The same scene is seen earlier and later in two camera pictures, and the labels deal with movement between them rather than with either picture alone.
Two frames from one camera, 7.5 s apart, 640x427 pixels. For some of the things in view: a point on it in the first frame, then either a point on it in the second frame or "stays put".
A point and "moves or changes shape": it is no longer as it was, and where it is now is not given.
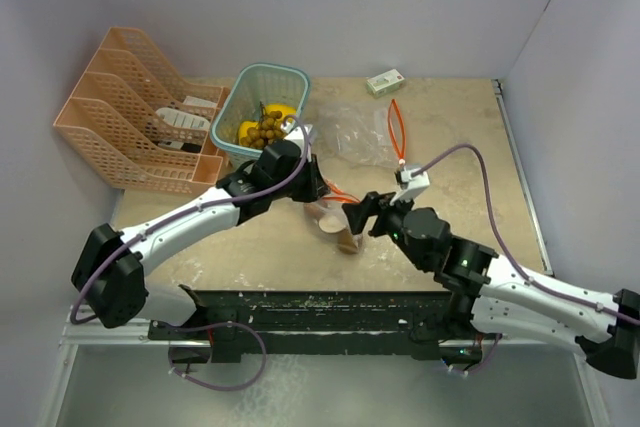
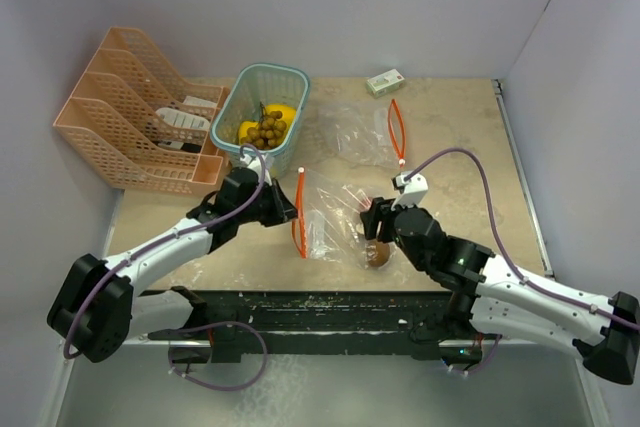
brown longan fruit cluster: x=268 y=130 stays put
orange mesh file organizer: x=129 y=116 stays put
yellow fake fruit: x=244 y=126 stays put
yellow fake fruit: x=286 y=110 stays put
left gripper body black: x=304 y=187 → x=264 y=211
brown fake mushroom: x=346 y=243 → x=377 y=253
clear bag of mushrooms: x=335 y=221 moves or changes shape
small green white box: x=385 y=83 stays put
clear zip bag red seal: x=359 y=137 stays put
